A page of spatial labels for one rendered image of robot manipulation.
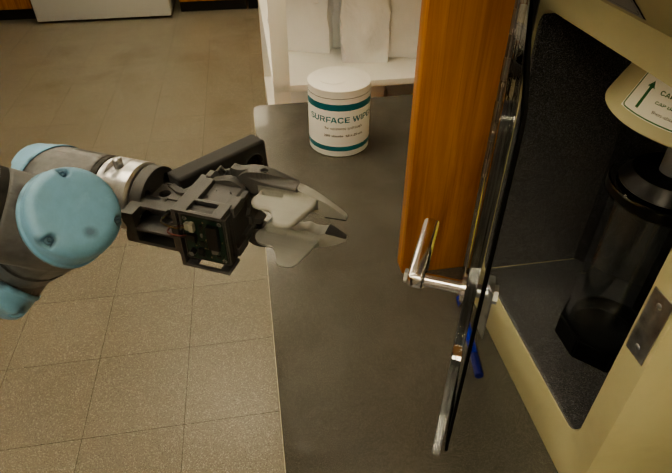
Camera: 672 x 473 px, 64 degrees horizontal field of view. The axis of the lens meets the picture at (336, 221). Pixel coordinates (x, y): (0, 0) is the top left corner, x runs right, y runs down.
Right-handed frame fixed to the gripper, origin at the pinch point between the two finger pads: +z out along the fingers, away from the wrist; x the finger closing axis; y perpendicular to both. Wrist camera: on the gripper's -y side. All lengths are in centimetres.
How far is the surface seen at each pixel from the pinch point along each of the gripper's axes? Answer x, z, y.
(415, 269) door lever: 0.8, 9.0, 5.5
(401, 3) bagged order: -12, -17, -116
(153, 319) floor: -120, -94, -69
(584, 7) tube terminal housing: 18.9, 18.9, -12.5
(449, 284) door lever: 0.5, 12.1, 6.1
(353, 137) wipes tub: -22, -13, -54
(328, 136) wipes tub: -21, -18, -52
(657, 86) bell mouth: 15.1, 25.1, -6.0
